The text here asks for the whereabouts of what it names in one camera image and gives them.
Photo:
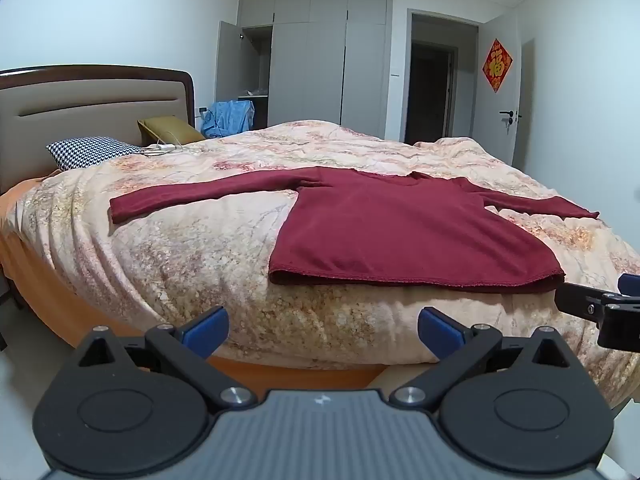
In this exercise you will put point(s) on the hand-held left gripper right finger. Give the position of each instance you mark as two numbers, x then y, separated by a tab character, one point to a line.
440	337

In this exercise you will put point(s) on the white room door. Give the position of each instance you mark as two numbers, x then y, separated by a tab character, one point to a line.
492	130

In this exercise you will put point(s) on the grey wardrobe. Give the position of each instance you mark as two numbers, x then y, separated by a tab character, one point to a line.
320	70

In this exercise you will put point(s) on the blue cloth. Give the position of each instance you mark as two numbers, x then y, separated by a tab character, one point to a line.
230	117

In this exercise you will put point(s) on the open grey wardrobe door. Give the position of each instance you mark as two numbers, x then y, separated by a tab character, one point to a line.
227	65

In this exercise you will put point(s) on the floral quilt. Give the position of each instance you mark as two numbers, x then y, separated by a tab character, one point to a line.
200	240

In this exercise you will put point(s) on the houndstooth pillow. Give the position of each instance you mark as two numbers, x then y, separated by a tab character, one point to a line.
90	152

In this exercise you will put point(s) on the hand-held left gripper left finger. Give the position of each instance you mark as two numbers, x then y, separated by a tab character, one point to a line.
207	332

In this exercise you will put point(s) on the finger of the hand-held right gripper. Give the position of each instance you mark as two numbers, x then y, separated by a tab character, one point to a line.
580	300
631	284

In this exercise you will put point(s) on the red diamond wall decoration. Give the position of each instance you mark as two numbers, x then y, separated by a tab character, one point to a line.
497	65

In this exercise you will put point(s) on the grey door frame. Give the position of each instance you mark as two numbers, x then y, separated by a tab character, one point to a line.
407	75

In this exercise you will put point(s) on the dark red sweater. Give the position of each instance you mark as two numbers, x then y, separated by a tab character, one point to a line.
400	230

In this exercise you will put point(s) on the olive pillow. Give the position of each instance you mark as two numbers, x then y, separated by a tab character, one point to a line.
170	127

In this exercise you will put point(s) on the padded bed headboard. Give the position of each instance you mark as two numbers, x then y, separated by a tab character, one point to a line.
90	105

